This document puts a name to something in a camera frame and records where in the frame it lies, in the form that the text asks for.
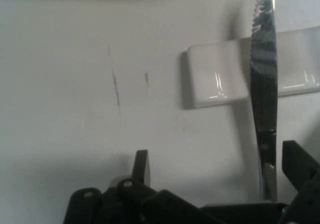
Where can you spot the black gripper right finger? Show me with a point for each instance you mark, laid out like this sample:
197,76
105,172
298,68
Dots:
305,179

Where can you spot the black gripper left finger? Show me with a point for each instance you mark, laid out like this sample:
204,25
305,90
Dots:
130,204

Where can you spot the silver table knife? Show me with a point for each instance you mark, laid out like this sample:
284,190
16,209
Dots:
265,84

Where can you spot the white ceramic cutlery rest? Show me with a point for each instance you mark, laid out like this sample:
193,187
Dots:
215,76

